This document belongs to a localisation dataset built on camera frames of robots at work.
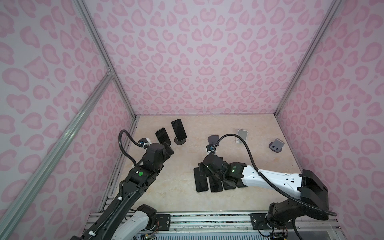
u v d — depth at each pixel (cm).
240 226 72
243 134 101
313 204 40
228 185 57
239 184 55
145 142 64
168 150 69
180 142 103
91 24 73
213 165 57
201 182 98
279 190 43
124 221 55
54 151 55
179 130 98
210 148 70
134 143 62
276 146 98
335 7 69
